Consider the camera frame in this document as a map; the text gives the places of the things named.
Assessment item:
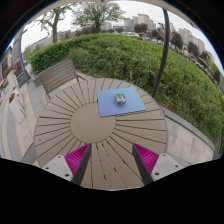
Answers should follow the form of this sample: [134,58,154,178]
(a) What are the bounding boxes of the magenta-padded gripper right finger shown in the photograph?
[131,143,184,186]

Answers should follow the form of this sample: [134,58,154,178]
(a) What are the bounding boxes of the round-crowned green tree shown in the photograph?
[71,1,126,34]

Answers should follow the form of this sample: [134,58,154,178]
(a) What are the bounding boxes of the brown slatted outdoor chair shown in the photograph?
[38,58,88,100]

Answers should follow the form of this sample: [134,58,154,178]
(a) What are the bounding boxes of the dark curved umbrella pole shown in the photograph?
[151,8,171,100]

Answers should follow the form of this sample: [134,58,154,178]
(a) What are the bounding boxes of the blue rectangular mouse pad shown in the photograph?
[96,87,147,118]

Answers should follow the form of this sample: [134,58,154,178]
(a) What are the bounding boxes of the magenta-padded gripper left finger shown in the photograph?
[41,143,93,186]

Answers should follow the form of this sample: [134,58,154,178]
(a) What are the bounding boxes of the distant high-rise buildings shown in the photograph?
[99,13,208,55]

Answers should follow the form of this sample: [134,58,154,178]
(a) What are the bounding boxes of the green patterned computer mouse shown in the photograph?
[114,92,127,106]

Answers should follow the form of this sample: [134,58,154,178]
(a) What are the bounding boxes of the white planter box with flowers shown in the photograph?
[8,88,26,124]

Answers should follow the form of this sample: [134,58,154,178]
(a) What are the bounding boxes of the grey storefront building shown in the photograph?
[0,46,14,83]

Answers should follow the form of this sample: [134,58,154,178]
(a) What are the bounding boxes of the tall grey sign pillar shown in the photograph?
[12,29,31,88]

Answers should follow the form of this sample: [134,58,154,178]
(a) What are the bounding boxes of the bare-trunked leafy tree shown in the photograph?
[34,3,73,45]

